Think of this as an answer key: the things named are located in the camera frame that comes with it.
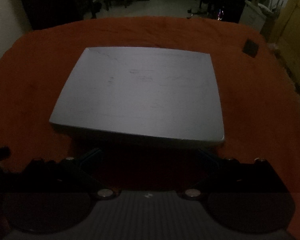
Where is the white cabinet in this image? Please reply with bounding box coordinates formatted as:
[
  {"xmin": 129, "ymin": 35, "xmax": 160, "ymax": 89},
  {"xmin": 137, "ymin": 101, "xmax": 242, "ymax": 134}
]
[{"xmin": 239, "ymin": 0, "xmax": 275, "ymax": 34}]

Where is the small black square object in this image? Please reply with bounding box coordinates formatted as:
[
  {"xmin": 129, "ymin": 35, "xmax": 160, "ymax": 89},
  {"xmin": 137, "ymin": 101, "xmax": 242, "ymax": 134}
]
[{"xmin": 242, "ymin": 39, "xmax": 259, "ymax": 58}]

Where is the white box lid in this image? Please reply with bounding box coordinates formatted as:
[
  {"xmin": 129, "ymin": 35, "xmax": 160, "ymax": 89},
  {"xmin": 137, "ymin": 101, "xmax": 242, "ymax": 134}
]
[{"xmin": 50, "ymin": 47, "xmax": 225, "ymax": 143}]

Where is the black office chair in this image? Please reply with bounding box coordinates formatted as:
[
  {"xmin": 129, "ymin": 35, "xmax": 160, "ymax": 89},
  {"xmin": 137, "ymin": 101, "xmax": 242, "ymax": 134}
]
[{"xmin": 187, "ymin": 0, "xmax": 240, "ymax": 23}]

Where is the yellow wooden board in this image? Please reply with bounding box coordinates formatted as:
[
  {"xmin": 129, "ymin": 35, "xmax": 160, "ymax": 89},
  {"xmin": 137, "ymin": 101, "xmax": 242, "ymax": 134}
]
[{"xmin": 269, "ymin": 0, "xmax": 300, "ymax": 87}]

